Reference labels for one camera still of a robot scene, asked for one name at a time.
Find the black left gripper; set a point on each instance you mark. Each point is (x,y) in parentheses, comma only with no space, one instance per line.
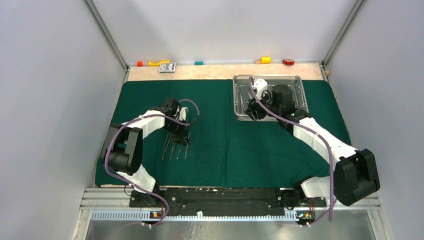
(182,137)

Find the metal mesh instrument tray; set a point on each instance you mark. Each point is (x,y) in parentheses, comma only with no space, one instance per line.
(241,84)

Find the surgical forceps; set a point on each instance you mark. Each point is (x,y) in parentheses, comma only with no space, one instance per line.
(244,102)

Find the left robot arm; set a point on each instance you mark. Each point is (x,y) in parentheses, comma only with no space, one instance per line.
(122,150)

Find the red toy block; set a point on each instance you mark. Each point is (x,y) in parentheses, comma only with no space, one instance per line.
(288,62)

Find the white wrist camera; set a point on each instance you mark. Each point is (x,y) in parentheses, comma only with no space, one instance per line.
(183,114)
(259,87)

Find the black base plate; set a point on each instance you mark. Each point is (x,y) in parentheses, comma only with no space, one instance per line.
(292,199)

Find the steel tweezers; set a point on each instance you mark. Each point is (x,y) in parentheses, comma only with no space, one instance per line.
(172,150)
(179,151)
(166,145)
(186,151)

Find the playing card box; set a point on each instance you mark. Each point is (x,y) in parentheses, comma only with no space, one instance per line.
(167,67)

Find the yellow wooden block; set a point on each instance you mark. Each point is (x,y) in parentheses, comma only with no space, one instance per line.
(265,60)

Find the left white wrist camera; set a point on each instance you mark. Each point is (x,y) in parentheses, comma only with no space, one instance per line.
(183,114)

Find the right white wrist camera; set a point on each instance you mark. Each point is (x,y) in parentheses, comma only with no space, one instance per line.
(259,87)

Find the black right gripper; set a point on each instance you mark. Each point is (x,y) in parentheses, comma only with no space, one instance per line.
(253,109)

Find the dark green surgical drape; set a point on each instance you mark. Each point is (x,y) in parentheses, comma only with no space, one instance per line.
(223,151)

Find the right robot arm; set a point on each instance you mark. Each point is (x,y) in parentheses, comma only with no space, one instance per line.
(353,173)

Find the aluminium frame rail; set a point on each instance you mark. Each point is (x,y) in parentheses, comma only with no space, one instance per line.
(116,197)

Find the yellow toy piece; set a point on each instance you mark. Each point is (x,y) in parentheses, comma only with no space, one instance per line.
(157,63)

